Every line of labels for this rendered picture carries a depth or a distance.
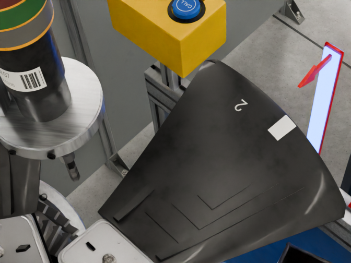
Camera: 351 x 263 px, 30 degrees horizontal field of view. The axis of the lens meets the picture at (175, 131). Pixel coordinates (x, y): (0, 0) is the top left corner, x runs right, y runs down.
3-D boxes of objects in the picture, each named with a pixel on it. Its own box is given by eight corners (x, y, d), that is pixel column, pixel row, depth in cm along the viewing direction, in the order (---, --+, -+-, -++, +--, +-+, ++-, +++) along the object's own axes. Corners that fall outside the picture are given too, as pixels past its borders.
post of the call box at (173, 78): (161, 82, 115) (155, 35, 104) (173, 72, 116) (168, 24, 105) (174, 91, 113) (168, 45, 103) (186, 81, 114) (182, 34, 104)
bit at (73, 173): (84, 172, 48) (70, 133, 43) (80, 185, 47) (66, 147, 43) (70, 170, 48) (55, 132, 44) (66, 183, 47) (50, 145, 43)
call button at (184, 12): (167, 12, 95) (166, 4, 94) (186, -3, 97) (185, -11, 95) (187, 26, 94) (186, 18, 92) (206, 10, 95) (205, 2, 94)
